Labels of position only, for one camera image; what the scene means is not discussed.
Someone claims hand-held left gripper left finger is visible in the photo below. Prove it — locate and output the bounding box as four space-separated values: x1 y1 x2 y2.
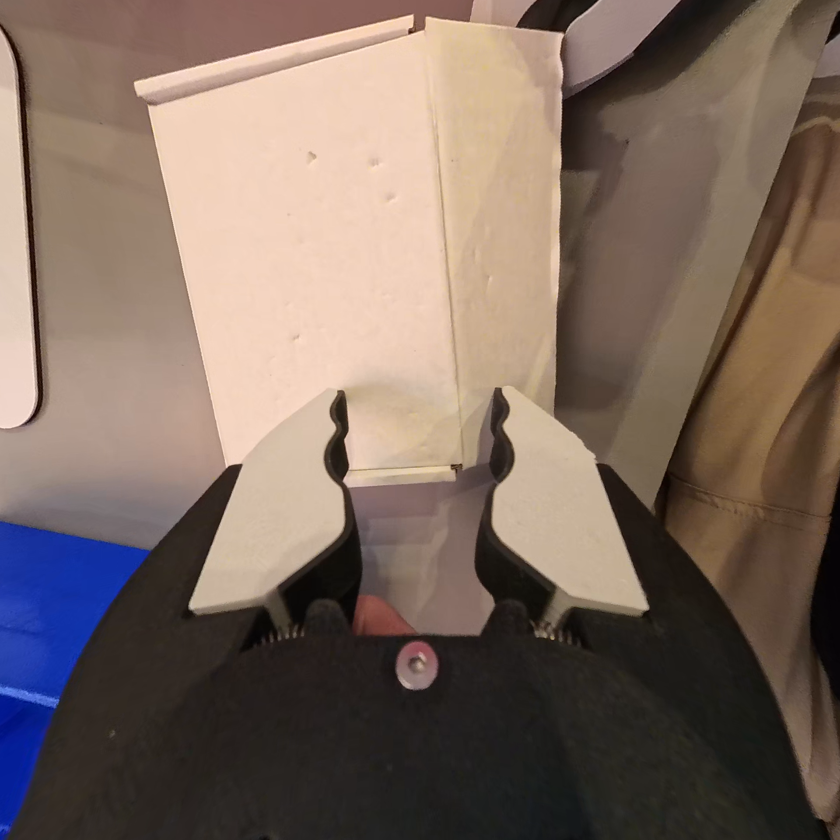
189 387 364 626

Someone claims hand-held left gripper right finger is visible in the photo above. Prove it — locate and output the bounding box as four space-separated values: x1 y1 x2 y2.
475 386 651 632

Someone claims white cardboard box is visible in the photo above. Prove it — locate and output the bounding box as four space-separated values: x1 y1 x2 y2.
134 16 567 488

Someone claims beige jacket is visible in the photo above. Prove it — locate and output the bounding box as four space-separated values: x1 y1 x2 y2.
655 85 840 840

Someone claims grey-green cloth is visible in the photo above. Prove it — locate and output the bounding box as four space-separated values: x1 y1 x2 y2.
556 0 823 516

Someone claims white rounded board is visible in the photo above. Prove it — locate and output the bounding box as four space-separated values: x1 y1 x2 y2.
0 25 44 431

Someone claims white rounded panel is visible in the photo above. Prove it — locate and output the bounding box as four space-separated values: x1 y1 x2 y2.
471 0 665 91

